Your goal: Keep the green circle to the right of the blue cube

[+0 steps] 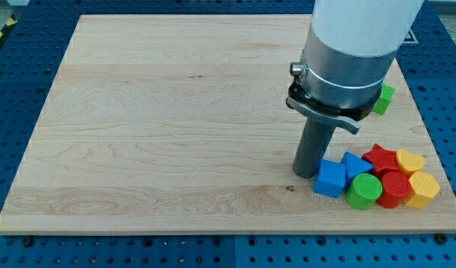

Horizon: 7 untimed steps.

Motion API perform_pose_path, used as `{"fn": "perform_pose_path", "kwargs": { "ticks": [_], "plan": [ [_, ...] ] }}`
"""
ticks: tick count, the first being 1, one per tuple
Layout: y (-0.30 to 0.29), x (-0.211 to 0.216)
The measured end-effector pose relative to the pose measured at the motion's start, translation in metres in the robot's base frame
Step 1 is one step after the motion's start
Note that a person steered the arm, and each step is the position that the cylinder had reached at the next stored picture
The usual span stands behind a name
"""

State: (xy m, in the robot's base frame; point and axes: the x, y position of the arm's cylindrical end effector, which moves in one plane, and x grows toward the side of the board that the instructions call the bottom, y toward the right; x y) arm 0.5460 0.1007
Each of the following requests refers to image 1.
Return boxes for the light wooden board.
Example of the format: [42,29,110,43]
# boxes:
[0,15,456,235]

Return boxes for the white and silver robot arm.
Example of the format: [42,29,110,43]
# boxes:
[300,0,423,109]

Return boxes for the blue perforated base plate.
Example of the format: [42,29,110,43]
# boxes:
[0,1,456,267]

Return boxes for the red cylinder block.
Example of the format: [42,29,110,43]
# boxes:
[376,172,412,209]

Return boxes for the green block behind arm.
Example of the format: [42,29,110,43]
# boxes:
[373,83,395,115]

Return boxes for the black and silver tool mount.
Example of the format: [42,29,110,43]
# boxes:
[286,78,380,135]

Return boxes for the green cylinder block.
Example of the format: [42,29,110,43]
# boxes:
[346,173,383,210]

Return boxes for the red star block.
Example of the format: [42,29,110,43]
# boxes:
[361,144,399,177]

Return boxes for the yellow heart block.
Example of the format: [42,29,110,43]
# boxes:
[396,149,426,176]

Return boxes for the blue triangle block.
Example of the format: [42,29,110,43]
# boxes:
[341,152,373,185]

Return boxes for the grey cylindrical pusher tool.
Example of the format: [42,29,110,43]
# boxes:
[292,118,335,178]

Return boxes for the yellow hexagon block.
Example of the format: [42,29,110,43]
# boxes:
[403,171,440,209]

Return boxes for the blue cube block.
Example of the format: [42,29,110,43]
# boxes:
[313,159,346,198]

